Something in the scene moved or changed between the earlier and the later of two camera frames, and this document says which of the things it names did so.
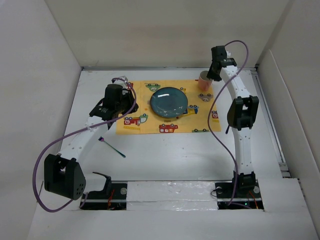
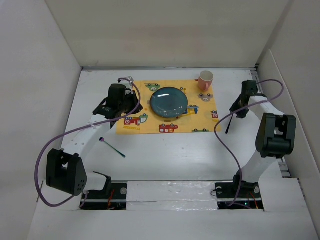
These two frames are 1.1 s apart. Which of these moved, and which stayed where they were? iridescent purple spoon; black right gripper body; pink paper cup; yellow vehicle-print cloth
Moved: black right gripper body
Stayed: pink paper cup; yellow vehicle-print cloth; iridescent purple spoon
